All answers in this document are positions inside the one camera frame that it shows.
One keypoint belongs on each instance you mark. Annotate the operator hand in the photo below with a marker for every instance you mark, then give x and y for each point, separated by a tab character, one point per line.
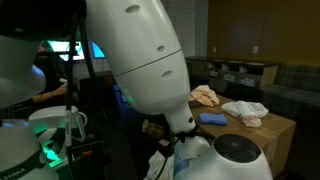
60	90

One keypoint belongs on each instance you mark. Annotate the white VR controller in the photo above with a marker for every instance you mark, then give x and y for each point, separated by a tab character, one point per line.
63	80

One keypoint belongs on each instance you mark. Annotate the white plastic bag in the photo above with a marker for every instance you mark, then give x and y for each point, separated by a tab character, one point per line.
243	110

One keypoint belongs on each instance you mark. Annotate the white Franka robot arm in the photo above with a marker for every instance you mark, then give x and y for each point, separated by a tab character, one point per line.
143	50

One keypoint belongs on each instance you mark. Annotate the operator forearm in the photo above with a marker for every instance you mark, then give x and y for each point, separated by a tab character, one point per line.
43	97

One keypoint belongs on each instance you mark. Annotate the large cardboard box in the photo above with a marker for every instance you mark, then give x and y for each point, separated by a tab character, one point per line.
260	130

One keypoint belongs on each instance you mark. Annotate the person in dark shirt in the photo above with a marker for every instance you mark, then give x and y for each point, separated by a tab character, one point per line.
50	70

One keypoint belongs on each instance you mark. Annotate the small tan paper scrap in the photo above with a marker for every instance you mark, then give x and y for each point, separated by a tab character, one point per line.
164	142

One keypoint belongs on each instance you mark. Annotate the pink cloth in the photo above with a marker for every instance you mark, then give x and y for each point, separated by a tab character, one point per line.
205	95

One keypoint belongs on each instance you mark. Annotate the wooden cabinet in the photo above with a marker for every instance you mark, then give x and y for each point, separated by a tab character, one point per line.
233	71

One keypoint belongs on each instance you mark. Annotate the green plaid sofa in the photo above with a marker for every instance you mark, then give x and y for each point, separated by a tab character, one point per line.
293	90

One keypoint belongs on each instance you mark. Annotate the small wall monitor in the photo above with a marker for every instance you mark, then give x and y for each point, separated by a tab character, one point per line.
61	46

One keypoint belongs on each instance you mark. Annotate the white wall outlet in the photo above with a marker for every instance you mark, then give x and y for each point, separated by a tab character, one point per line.
255	50

